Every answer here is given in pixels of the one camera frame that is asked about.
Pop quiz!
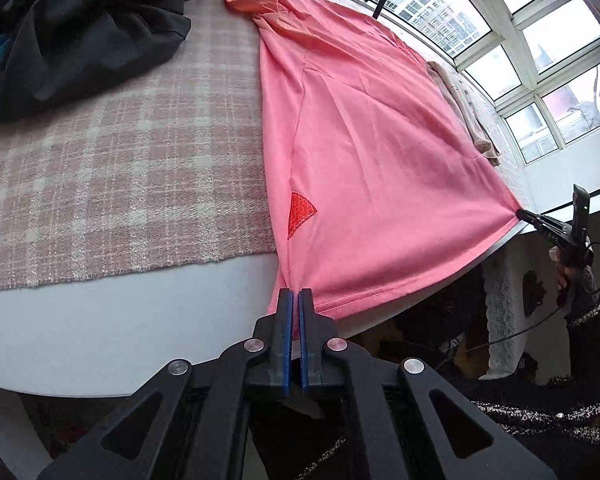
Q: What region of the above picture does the pink t-shirt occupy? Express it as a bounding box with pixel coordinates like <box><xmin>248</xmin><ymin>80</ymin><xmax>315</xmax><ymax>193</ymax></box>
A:
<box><xmin>225</xmin><ymin>0</ymin><xmax>519</xmax><ymax>320</ymax></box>

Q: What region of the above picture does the black garment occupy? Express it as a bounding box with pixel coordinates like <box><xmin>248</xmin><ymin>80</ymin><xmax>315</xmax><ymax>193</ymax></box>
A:
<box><xmin>0</xmin><ymin>0</ymin><xmax>190</xmax><ymax>122</ymax></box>

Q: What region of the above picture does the pink plaid tablecloth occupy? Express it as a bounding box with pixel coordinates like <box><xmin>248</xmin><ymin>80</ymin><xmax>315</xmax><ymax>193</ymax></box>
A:
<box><xmin>0</xmin><ymin>0</ymin><xmax>278</xmax><ymax>290</ymax></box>

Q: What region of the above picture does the person's right forearm sleeve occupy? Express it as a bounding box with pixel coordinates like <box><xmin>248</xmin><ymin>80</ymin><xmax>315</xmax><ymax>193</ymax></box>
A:
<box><xmin>466</xmin><ymin>270</ymin><xmax>600</xmax><ymax>444</ymax></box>

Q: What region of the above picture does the cream knit cardigan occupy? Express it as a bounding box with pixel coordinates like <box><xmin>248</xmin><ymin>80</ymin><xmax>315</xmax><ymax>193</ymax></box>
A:
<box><xmin>427</xmin><ymin>62</ymin><xmax>500</xmax><ymax>167</ymax></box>

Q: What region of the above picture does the person's right hand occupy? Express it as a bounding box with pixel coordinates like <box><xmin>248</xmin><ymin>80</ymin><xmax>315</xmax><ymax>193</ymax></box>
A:
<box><xmin>556</xmin><ymin>261</ymin><xmax>592</xmax><ymax>314</ymax></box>

